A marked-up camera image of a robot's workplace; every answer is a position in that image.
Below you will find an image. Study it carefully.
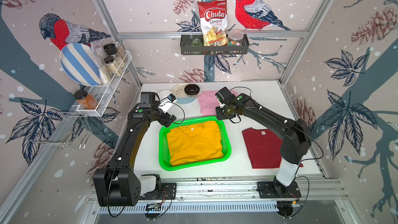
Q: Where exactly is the black wall shelf basket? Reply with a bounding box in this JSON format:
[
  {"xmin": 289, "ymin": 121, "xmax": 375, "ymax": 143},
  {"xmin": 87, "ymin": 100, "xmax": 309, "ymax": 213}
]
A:
[{"xmin": 180, "ymin": 34, "xmax": 250, "ymax": 55}]

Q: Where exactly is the white wire spice rack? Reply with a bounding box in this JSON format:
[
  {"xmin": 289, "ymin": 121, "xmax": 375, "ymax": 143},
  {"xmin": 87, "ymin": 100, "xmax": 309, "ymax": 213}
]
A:
[{"xmin": 77, "ymin": 51, "xmax": 132, "ymax": 117}]

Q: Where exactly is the pink folded t-shirt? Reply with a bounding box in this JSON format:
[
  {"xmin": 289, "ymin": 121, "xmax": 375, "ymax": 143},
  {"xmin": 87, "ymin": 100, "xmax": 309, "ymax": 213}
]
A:
[{"xmin": 197, "ymin": 91, "xmax": 220, "ymax": 117}]

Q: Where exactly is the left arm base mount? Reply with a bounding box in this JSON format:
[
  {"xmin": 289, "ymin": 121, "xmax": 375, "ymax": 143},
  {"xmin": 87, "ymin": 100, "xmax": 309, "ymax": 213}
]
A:
[{"xmin": 140, "ymin": 183, "xmax": 177, "ymax": 200}]

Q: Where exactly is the black lid spice jar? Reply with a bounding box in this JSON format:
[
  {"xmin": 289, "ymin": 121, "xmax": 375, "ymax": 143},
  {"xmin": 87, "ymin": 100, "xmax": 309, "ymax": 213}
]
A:
[
  {"xmin": 103, "ymin": 43, "xmax": 125, "ymax": 68},
  {"xmin": 104, "ymin": 56, "xmax": 122, "ymax": 77}
]

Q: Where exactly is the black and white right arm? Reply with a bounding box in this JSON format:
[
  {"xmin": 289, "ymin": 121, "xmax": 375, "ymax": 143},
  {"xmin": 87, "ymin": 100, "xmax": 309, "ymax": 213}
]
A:
[{"xmin": 215, "ymin": 87, "xmax": 312, "ymax": 188}]

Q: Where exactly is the blue striped plate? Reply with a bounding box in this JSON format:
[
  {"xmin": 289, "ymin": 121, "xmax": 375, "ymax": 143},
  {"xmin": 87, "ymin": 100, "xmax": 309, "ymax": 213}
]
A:
[{"xmin": 60, "ymin": 43, "xmax": 102, "ymax": 86}]

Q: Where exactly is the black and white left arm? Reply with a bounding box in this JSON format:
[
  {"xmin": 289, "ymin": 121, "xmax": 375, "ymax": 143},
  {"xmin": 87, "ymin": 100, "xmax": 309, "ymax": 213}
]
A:
[{"xmin": 93, "ymin": 92, "xmax": 176, "ymax": 207}]

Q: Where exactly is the green jar on shelf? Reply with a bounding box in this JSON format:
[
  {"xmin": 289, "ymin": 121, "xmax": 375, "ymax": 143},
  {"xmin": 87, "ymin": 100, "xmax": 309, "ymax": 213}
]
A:
[{"xmin": 190, "ymin": 38, "xmax": 203, "ymax": 47}]

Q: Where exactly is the orange spice jar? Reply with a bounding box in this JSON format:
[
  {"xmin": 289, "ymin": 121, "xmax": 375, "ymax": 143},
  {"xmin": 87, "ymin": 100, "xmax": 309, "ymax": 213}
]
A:
[{"xmin": 74, "ymin": 89, "xmax": 98, "ymax": 110}]

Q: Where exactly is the black bowl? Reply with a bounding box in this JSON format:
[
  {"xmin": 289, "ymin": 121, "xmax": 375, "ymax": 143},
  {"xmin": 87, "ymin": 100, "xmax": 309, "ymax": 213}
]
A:
[{"xmin": 184, "ymin": 84, "xmax": 200, "ymax": 97}]

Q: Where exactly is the green plastic basket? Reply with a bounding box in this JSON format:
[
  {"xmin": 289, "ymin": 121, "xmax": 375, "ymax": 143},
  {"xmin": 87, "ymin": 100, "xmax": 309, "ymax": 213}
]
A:
[{"xmin": 159, "ymin": 116, "xmax": 231, "ymax": 171}]

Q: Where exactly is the red cassava chips bag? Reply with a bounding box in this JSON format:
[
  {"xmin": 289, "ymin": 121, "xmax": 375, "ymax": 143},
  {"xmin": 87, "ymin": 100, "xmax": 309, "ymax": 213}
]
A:
[{"xmin": 198, "ymin": 0, "xmax": 228, "ymax": 46}]

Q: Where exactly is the yellow t-shirt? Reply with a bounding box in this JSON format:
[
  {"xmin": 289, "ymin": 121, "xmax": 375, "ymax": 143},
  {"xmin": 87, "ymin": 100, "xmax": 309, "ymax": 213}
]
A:
[{"xmin": 167, "ymin": 121, "xmax": 223, "ymax": 167}]

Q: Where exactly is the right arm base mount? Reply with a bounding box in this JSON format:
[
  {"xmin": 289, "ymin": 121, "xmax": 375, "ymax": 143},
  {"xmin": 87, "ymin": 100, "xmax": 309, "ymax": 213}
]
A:
[{"xmin": 257, "ymin": 181, "xmax": 302, "ymax": 199}]

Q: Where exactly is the clear candy container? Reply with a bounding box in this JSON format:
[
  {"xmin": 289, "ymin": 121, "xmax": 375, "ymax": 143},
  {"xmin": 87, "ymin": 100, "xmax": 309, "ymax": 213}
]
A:
[{"xmin": 227, "ymin": 30, "xmax": 244, "ymax": 46}]

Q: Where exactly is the dark red t-shirt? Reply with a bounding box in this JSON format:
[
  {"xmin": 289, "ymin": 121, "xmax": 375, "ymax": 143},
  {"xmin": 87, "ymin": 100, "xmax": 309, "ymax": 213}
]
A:
[{"xmin": 241, "ymin": 127, "xmax": 304, "ymax": 169}]

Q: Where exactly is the white small bowl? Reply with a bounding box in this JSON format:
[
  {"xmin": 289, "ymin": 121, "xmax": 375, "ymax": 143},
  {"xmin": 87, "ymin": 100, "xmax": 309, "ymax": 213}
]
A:
[{"xmin": 158, "ymin": 90, "xmax": 172, "ymax": 100}]

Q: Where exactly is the light blue plate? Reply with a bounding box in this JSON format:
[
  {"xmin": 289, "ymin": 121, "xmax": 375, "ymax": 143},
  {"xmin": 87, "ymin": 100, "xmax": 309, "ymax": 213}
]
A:
[{"xmin": 172, "ymin": 83, "xmax": 199, "ymax": 104}]

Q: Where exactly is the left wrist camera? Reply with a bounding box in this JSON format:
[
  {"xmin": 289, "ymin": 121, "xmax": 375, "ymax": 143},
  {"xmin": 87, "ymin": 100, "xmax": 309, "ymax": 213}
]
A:
[{"xmin": 166, "ymin": 93, "xmax": 177, "ymax": 103}]

